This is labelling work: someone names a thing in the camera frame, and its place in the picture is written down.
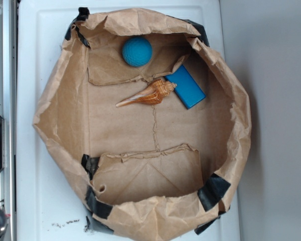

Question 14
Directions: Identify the blue dimpled ball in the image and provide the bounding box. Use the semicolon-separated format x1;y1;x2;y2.
122;37;153;67

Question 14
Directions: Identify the brown paper bag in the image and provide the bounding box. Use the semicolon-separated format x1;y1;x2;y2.
33;8;252;240

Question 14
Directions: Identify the orange spiral seashell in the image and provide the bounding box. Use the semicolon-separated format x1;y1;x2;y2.
115;77;177;107

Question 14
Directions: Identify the blue rectangular block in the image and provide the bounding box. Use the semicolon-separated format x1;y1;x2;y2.
165;65;206;109

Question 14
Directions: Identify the white plastic tray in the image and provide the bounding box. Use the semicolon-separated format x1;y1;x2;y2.
16;0;241;241

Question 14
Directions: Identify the aluminium frame rail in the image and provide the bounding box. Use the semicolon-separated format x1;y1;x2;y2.
0;1;18;240

